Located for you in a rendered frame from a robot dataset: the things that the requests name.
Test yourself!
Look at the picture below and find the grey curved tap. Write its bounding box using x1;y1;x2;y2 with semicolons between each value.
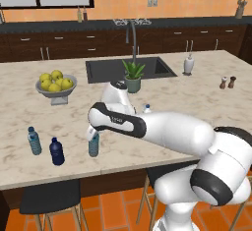
125;19;139;66

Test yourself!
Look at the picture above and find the grey fruit bowl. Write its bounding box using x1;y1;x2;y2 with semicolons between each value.
34;74;79;106

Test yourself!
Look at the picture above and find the dark blue glass bottle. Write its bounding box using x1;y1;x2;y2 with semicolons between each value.
48;137;66;167

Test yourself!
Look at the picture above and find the white soap dispenser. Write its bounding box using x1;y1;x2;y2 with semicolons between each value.
182;53;196;77

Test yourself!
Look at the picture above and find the dark wooden cupboard run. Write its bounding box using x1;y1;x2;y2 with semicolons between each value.
0;25;252;64

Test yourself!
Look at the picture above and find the white wire dish rack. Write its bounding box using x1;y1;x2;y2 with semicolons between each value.
112;18;153;27

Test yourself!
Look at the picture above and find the brown shaker white cap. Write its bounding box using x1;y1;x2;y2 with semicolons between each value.
219;76;228;90

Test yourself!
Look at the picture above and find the grey pot with utensils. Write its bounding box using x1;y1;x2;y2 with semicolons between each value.
234;0;248;20

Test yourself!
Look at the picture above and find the dark sink basin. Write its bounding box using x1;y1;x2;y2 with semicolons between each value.
85;56;178;85

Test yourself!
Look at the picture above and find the clear plastic bottle blue cap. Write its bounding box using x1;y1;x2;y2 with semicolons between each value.
142;103;153;114
88;133;100;158
27;126;43;156

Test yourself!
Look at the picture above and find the dark brown glass bottle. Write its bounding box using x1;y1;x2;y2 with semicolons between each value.
82;5;89;23

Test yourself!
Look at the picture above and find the dark brown shaker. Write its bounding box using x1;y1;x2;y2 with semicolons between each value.
227;76;237;89

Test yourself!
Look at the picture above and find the green plant in grey pot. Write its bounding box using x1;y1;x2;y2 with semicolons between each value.
121;59;147;94

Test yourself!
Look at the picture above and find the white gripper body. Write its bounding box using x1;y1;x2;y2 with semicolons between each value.
86;125;99;143

